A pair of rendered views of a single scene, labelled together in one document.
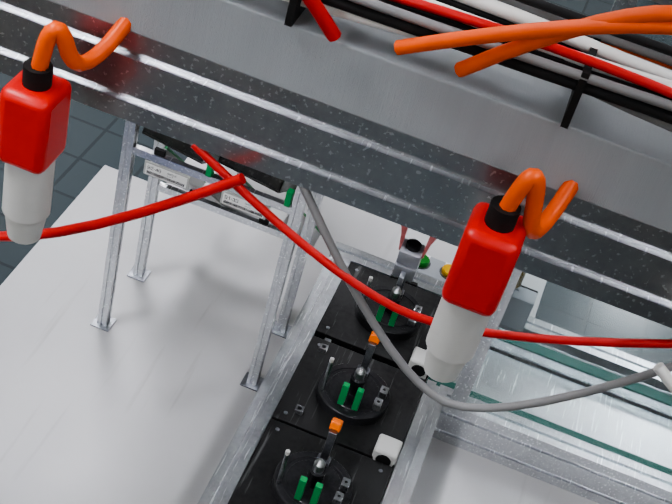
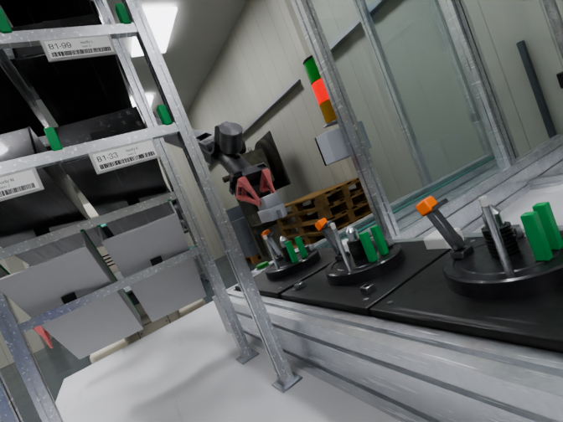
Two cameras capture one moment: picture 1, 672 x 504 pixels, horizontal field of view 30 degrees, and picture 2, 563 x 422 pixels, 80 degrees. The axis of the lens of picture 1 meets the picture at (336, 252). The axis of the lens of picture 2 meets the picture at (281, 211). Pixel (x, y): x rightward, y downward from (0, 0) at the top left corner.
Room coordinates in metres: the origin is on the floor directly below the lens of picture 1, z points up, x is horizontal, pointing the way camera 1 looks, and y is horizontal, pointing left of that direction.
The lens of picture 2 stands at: (1.26, 0.33, 1.15)
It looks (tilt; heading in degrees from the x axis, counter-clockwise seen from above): 3 degrees down; 324
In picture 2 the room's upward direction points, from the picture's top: 22 degrees counter-clockwise
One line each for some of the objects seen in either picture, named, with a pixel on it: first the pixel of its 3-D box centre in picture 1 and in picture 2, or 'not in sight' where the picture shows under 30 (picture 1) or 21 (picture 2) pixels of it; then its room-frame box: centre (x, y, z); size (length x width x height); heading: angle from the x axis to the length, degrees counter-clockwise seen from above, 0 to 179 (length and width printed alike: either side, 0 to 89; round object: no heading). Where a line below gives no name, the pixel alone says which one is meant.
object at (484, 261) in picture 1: (509, 251); not in sight; (0.81, -0.13, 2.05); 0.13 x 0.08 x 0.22; 173
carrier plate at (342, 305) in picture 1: (387, 319); (295, 270); (1.93, -0.14, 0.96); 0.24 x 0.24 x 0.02; 83
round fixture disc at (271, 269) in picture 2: (389, 312); (292, 263); (1.93, -0.14, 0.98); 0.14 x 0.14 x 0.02
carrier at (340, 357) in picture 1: (357, 382); (357, 245); (1.68, -0.11, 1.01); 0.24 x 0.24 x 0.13; 83
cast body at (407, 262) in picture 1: (408, 259); (271, 204); (1.92, -0.14, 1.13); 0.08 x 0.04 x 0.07; 173
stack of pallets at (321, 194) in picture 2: not in sight; (327, 223); (4.83, -2.98, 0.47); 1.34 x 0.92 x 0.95; 172
